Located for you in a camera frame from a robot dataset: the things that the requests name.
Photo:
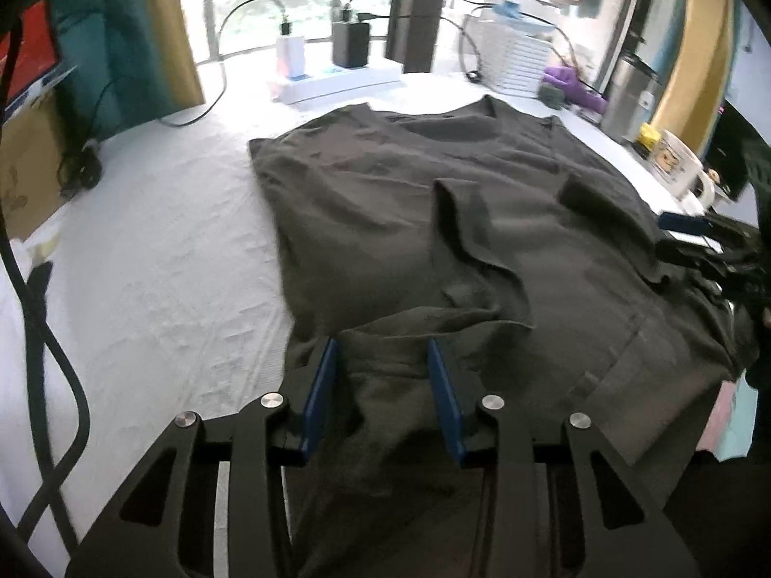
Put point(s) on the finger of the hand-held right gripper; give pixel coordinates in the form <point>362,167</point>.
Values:
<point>686,256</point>
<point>680,223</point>

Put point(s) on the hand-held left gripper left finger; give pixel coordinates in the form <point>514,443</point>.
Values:
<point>319,397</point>

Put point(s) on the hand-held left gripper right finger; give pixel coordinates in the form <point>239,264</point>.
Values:
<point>446,403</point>

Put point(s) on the dark olive t-shirt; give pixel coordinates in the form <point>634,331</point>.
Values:
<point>542,241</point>

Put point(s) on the white cartoon mug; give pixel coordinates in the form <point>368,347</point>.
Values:
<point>674,159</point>

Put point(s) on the yellow packet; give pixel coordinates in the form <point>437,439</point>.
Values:
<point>647,135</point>

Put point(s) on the black monitor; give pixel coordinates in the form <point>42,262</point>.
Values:
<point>735,144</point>

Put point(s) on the steel tumbler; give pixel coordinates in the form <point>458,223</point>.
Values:
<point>626,102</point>

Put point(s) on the grey-green lump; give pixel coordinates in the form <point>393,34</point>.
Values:
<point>551,96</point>

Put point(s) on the yellow curtain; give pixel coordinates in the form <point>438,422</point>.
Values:
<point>699,42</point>
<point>184,54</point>

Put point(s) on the purple cloth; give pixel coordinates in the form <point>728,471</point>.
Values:
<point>563,78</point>

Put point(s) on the white perforated basket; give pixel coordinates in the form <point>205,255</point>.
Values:
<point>512,57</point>

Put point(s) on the blue plastic packet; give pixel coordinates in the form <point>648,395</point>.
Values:
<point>512,9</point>

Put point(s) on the white power strip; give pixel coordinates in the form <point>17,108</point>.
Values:
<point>337,85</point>

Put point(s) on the white cloth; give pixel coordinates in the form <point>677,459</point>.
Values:
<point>36,247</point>

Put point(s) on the white charger block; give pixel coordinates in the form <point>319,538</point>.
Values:
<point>292,57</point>

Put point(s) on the black charger block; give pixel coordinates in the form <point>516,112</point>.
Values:
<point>350,45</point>

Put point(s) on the cardboard box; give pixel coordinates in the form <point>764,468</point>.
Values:
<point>30,162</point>

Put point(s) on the balcony railing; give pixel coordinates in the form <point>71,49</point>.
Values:
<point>208,18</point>

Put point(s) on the clear tablet stand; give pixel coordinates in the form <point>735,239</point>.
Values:
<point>54,78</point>

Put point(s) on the teal curtain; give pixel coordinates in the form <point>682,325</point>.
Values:
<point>114,24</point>

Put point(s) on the tablet with red screen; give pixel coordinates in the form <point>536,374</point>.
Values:
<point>30,54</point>

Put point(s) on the dark window post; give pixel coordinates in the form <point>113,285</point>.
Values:
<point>415,12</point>

